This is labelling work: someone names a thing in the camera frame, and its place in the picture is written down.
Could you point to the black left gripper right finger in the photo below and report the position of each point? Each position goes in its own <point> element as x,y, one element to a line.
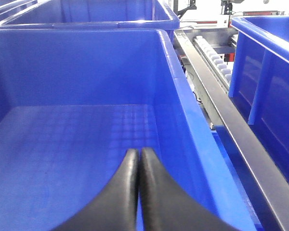
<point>166,206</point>

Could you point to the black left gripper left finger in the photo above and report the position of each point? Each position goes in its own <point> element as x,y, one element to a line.
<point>115,206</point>

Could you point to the large blue plastic bin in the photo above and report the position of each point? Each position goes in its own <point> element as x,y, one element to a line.
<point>72,102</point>

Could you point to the grey roller rail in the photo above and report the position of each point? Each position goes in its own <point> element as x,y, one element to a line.
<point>266,187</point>

